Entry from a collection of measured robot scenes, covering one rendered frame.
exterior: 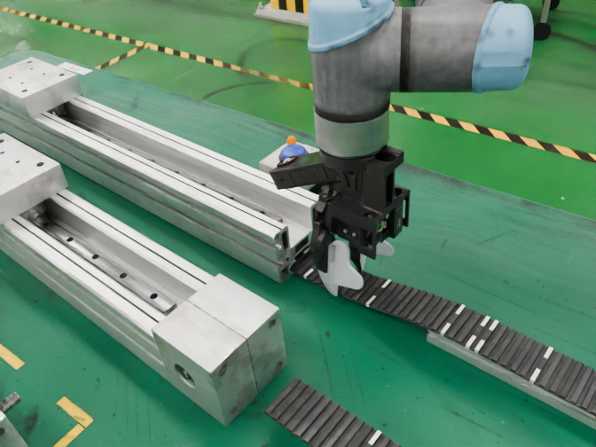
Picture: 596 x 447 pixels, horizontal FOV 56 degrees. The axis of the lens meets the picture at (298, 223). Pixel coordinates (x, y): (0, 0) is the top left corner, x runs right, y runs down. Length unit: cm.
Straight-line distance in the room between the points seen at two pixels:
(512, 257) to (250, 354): 39
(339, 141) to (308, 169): 9
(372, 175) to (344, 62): 12
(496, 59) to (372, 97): 11
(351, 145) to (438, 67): 11
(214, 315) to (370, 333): 20
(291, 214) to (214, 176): 15
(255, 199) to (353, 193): 23
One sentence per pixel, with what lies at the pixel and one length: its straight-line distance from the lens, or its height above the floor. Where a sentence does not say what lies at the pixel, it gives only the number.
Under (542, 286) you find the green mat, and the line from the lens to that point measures 77.
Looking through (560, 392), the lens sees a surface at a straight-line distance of 63.
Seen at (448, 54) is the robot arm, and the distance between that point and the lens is 51.
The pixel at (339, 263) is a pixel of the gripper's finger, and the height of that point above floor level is 85.
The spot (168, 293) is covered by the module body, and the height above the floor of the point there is 82.
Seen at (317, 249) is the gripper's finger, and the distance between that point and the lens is 65.
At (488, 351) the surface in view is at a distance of 64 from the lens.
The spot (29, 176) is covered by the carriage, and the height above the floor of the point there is 90.
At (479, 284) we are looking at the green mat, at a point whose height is 78.
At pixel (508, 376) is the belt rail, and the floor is 79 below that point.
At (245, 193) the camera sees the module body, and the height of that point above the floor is 83.
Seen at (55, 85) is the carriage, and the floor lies 90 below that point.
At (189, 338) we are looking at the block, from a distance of 58.
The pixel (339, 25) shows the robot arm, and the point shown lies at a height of 114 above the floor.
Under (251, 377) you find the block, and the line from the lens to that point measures 61.
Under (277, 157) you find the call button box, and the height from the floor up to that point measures 84.
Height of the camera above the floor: 131
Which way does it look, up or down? 39 degrees down
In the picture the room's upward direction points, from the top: 6 degrees counter-clockwise
